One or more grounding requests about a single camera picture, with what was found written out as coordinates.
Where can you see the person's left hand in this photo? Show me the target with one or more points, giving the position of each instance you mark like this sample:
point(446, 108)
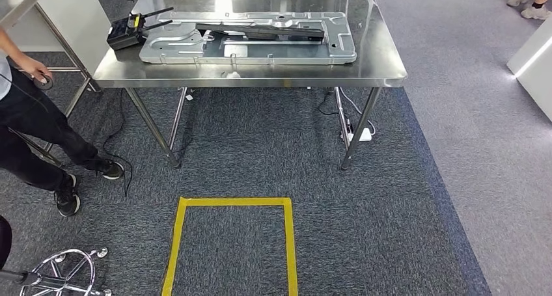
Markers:
point(36, 67)

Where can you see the small dark handheld object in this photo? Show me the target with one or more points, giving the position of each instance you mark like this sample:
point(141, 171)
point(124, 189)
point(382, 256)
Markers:
point(45, 86)

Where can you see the black plastic plate part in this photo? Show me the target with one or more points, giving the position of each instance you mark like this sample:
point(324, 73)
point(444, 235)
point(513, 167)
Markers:
point(258, 31)

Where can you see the person's left forearm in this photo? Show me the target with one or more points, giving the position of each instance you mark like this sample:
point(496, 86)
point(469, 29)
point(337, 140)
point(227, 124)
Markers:
point(11, 44)

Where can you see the stainless steel workbench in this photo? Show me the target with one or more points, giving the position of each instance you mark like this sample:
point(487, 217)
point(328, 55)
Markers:
point(379, 61)

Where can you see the person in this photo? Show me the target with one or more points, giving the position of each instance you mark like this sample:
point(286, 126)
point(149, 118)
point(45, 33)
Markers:
point(532, 9)
point(34, 121)

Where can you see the white panel steel-leg table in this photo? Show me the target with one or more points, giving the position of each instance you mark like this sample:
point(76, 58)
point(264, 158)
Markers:
point(73, 27)

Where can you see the black wifi router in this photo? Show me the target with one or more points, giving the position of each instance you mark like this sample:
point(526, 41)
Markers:
point(120, 35)

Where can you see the stamped sheet metal panel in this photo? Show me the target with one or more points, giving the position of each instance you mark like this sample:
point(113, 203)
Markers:
point(172, 55)

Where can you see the black round stool chrome base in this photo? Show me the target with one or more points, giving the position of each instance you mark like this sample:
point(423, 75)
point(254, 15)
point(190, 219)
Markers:
point(64, 277)

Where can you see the yellow floor tape square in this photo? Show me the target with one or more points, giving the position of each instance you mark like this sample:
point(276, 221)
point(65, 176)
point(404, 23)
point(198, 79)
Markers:
point(177, 242)

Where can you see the white power strip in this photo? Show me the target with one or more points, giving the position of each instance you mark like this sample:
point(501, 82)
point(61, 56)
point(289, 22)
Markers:
point(362, 134)

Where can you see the white lit display plinth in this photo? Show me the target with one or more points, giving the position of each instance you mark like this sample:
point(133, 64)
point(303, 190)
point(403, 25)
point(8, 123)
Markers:
point(534, 70)

